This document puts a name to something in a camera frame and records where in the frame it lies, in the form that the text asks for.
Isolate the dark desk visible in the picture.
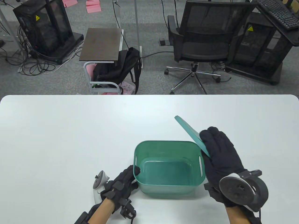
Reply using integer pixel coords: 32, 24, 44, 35
253, 0, 299, 47

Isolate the black backpack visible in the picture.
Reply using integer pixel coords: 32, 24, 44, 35
93, 47, 143, 95

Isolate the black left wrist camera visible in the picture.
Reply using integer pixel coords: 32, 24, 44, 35
119, 198, 137, 219

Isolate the pink bag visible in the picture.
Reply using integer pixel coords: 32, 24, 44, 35
86, 64, 97, 81

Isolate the brown top side cart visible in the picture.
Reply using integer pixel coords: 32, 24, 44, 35
79, 28, 124, 95

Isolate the person's right hand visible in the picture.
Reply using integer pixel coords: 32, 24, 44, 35
200, 127, 248, 208

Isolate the black keyboard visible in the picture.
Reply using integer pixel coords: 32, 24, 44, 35
256, 0, 299, 30

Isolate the teal plastic storage box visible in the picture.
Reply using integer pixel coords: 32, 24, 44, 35
134, 140, 206, 199

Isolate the bundle of floor cables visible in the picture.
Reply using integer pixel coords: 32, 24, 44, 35
0, 23, 82, 76

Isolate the person's left forearm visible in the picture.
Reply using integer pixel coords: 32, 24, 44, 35
89, 198, 115, 224

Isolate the grey white wrist controller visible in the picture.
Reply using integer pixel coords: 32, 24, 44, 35
219, 170, 269, 212
93, 171, 110, 204

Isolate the grey white right wrist controller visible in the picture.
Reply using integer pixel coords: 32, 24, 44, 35
219, 170, 269, 212

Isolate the teal plastic lid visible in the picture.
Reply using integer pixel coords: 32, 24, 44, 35
174, 115, 211, 158

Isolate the grey white left wrist controller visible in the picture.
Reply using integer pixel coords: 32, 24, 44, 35
93, 171, 110, 204

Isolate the person's right forearm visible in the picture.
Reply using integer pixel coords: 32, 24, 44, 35
225, 205, 252, 224

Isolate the black computer cabinet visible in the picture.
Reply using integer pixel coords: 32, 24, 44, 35
13, 0, 84, 65
225, 12, 295, 85

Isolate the white desk leg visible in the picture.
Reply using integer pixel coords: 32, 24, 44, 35
134, 0, 143, 69

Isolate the black mesh office chair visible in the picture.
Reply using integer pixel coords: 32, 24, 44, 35
164, 0, 257, 95

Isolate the person's left hand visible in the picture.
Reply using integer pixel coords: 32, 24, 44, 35
100, 165, 141, 214

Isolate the pink white packet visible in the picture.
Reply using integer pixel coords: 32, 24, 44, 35
120, 81, 135, 95

